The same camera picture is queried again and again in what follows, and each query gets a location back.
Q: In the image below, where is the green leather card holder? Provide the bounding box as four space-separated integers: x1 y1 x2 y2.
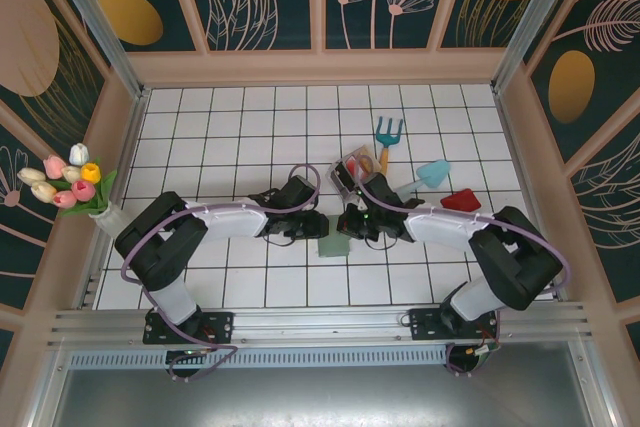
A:
317 214 354 259

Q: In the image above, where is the clear acrylic card box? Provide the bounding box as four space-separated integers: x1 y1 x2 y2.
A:
325 145 377 206

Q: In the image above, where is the teal toy shovel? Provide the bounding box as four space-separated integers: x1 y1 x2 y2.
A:
394 159 453 198

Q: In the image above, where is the red toy shovel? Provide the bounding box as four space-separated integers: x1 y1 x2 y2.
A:
439 188 482 213

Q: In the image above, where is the white flower vase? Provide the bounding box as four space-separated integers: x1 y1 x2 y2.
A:
88 204 132 238

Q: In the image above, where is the artificial tulip bouquet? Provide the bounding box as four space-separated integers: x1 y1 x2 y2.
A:
16 143 119 218

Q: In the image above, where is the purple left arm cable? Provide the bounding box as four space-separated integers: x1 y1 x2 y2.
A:
121 163 322 384

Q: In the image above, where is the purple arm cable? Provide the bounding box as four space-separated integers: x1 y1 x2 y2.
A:
355 155 571 378
121 163 322 384

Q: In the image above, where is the blue toy rake orange handle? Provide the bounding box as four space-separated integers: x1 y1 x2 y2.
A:
374 115 405 174

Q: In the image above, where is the aluminium mounting rail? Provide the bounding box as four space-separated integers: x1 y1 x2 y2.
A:
47 301 596 351

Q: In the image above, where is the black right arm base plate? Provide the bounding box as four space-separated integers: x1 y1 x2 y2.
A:
408 306 501 343

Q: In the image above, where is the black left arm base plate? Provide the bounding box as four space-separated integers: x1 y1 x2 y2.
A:
143 309 235 347

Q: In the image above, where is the slotted grey cable duct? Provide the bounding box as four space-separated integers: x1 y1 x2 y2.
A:
66 349 454 369

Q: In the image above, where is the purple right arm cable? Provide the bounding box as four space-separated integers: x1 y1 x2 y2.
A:
355 155 571 378

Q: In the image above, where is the aluminium frame post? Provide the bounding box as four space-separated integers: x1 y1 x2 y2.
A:
489 0 569 96
47 0 151 101

